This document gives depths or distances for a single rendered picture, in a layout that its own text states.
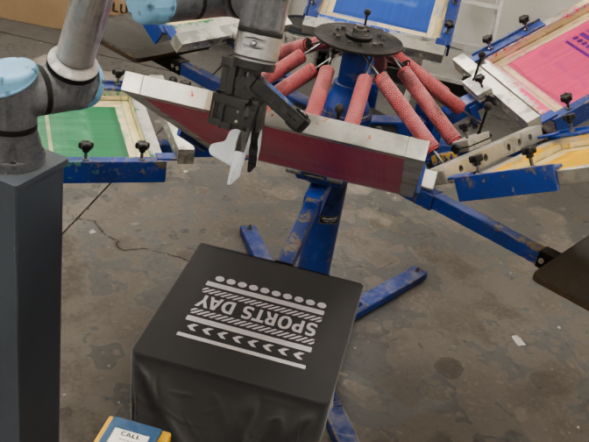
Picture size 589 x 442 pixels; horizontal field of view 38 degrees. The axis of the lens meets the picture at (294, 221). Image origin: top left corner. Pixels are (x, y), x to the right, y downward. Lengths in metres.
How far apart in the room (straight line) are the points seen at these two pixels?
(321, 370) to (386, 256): 2.31
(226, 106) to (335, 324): 0.80
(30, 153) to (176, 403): 0.65
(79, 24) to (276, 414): 0.94
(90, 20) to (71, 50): 0.10
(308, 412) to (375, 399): 1.49
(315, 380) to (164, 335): 0.35
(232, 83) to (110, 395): 1.95
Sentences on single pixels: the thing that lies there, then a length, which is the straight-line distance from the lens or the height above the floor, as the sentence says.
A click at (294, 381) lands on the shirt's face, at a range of 1.88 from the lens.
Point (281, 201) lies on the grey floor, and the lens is 4.48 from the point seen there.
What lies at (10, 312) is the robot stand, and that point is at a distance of 2.21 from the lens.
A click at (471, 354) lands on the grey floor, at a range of 3.71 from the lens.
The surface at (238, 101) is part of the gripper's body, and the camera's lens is 1.41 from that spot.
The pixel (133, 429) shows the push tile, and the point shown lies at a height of 0.97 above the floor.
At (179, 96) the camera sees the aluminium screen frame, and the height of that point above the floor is 1.54.
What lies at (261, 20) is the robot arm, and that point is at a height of 1.75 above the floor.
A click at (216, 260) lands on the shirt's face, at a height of 0.95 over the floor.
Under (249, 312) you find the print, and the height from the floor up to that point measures 0.95.
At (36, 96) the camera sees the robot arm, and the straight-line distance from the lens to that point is 1.99.
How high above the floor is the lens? 2.17
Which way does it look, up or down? 30 degrees down
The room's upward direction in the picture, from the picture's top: 10 degrees clockwise
